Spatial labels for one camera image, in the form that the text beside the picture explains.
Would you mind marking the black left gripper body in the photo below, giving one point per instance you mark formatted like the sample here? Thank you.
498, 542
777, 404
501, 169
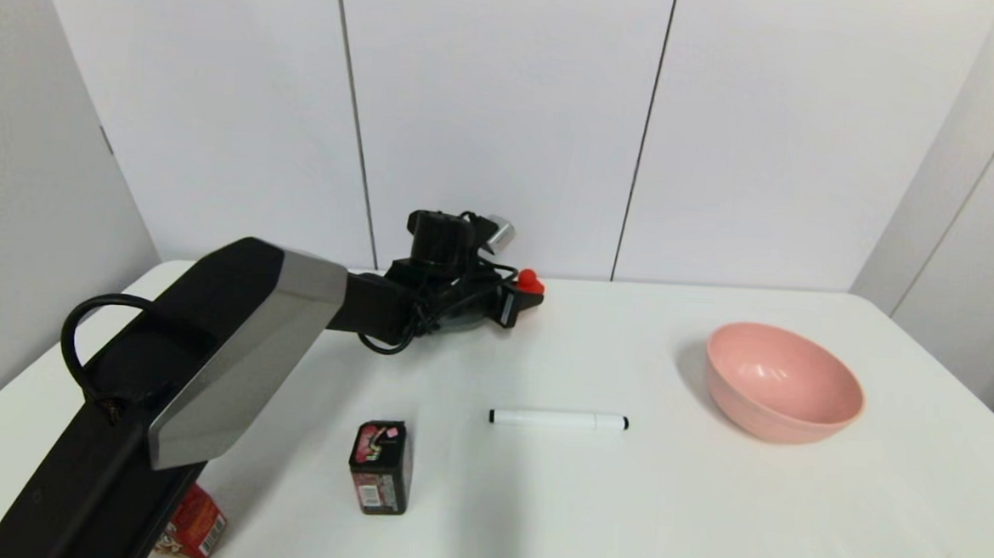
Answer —
479, 302

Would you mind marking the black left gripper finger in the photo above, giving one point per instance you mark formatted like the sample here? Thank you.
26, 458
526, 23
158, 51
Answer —
530, 299
509, 309

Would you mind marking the red rubber duck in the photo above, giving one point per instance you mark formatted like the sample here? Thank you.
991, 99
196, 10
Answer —
530, 279

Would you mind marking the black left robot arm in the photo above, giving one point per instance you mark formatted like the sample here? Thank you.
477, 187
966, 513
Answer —
229, 350

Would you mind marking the white marker pen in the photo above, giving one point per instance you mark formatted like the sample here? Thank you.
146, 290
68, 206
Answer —
553, 419

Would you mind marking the dark small tin box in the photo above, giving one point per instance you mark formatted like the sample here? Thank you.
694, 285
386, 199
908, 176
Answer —
381, 470

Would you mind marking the pink bowl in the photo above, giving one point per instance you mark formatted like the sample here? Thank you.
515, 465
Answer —
778, 383

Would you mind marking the red milk carton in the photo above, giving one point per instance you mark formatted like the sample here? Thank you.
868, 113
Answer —
199, 527

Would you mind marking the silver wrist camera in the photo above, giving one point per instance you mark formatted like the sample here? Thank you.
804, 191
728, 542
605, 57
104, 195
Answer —
499, 232

